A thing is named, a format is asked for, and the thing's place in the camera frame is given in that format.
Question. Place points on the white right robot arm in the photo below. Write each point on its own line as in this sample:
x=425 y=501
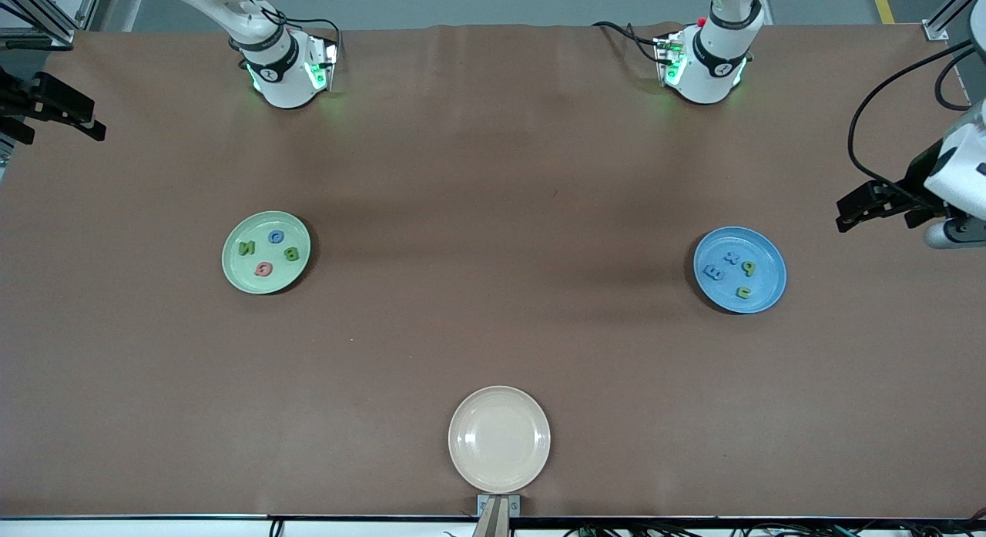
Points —
x=281 y=82

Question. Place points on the light green plate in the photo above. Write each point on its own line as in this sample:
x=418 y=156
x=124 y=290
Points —
x=266 y=284

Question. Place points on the blue plate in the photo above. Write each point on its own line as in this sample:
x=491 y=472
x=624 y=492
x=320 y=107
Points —
x=762 y=286

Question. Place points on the blue foam letter m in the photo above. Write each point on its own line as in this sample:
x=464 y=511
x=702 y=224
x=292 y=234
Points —
x=713 y=273

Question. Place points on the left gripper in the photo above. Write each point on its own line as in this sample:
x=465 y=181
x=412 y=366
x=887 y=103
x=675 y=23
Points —
x=918 y=172

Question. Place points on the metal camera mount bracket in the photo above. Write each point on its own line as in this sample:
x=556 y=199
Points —
x=499 y=521

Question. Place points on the brown table mat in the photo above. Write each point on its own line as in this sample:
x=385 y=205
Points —
x=154 y=406

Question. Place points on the pink foam letter Q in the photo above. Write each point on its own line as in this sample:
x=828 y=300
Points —
x=259 y=270

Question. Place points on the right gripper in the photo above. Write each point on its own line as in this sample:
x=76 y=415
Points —
x=17 y=99

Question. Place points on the green foam letter q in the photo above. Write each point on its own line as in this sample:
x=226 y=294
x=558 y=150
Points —
x=748 y=269

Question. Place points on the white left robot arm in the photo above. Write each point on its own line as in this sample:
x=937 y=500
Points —
x=712 y=75

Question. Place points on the beige plate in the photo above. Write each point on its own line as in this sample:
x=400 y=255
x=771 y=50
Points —
x=499 y=438

